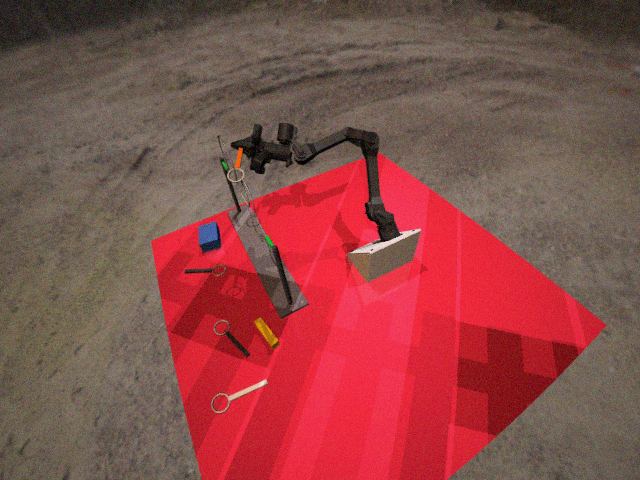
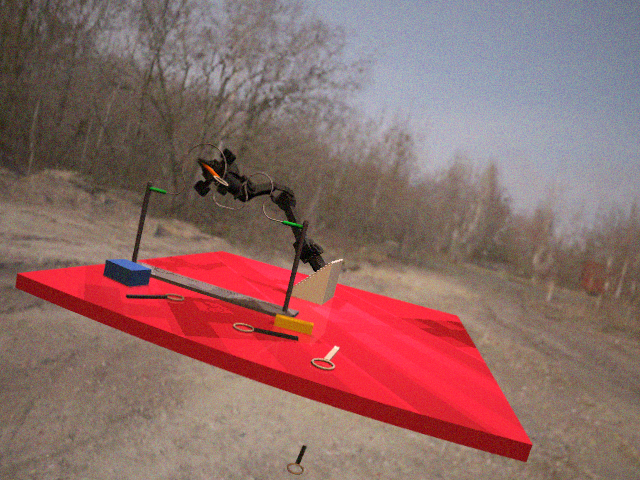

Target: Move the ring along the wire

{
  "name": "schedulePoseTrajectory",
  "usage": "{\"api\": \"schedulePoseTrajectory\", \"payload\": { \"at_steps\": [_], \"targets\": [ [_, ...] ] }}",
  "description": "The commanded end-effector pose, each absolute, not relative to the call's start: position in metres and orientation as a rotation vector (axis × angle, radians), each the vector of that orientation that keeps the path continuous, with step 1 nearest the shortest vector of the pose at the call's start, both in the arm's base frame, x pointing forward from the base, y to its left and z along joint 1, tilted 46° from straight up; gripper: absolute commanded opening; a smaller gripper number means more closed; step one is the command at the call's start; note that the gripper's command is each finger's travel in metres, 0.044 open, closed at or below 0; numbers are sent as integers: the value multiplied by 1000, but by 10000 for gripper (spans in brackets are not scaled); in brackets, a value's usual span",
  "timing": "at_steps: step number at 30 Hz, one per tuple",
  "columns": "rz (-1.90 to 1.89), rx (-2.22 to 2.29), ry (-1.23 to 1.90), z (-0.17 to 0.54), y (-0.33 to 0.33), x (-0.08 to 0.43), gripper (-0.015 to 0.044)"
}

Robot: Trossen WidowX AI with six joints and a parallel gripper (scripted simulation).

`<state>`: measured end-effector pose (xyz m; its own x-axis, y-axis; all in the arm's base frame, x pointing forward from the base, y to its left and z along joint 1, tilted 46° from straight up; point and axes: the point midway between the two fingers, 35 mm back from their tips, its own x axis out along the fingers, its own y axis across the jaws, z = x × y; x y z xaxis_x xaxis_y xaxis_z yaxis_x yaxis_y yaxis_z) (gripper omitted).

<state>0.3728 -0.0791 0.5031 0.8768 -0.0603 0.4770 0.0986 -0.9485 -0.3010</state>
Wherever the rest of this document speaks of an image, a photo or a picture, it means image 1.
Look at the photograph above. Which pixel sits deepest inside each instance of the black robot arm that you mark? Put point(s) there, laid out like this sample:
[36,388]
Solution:
[369,144]

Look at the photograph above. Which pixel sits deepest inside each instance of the grey loop with beige handle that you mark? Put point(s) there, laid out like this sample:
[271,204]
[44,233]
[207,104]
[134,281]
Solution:
[239,394]

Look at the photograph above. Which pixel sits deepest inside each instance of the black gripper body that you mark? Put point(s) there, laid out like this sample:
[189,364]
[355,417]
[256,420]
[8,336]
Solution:
[257,141]

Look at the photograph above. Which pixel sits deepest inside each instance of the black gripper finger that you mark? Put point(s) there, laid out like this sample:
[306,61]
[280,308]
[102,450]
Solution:
[244,143]
[245,151]

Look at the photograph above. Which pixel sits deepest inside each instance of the blue block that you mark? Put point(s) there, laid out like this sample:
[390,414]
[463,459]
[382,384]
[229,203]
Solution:
[209,236]

